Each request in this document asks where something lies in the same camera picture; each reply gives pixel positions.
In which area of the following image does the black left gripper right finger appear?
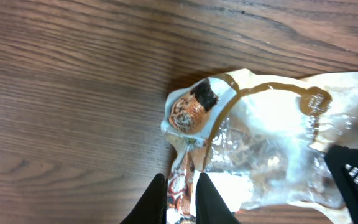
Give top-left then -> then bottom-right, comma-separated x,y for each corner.
195,173 -> 240,224

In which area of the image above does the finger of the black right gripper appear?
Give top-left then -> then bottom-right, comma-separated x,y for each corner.
324,145 -> 358,224

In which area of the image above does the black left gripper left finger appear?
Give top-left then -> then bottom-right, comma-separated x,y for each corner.
121,173 -> 167,224

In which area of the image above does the white brown snack bag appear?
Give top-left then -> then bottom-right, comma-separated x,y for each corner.
161,69 -> 358,223

